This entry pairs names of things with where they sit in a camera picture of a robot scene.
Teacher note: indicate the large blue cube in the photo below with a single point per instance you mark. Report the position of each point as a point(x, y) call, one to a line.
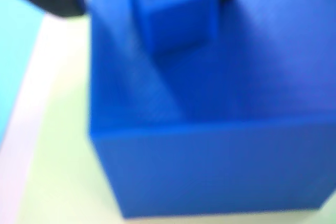
point(210, 142)

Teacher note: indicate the light blue paper square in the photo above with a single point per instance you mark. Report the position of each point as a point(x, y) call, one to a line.
point(15, 64)

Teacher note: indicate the green paper square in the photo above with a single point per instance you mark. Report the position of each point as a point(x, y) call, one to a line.
point(60, 129)

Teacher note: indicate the tiny blue cube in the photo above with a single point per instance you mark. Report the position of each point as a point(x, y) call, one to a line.
point(181, 16)

